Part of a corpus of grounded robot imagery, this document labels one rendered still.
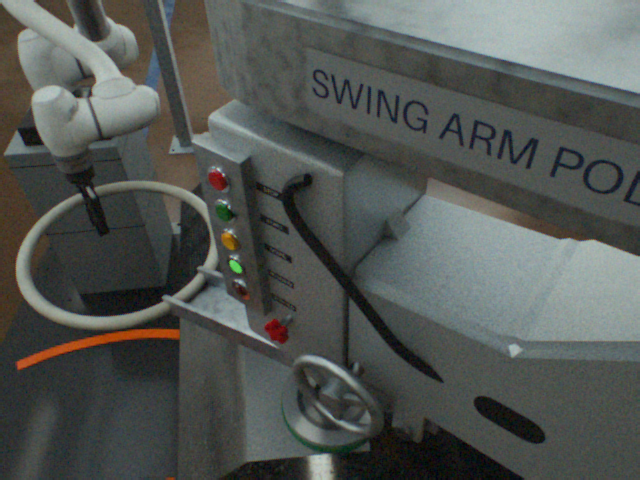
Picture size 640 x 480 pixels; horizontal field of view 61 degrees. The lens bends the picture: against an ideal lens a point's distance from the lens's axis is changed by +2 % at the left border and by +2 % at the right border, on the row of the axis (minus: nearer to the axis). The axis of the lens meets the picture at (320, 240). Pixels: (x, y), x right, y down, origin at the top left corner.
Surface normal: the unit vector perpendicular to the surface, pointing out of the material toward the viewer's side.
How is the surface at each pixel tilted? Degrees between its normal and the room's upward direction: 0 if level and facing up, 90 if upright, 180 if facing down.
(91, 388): 0
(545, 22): 0
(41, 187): 90
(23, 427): 0
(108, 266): 90
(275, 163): 90
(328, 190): 90
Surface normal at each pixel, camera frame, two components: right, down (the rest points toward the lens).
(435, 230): -0.08, -0.74
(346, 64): -0.59, 0.57
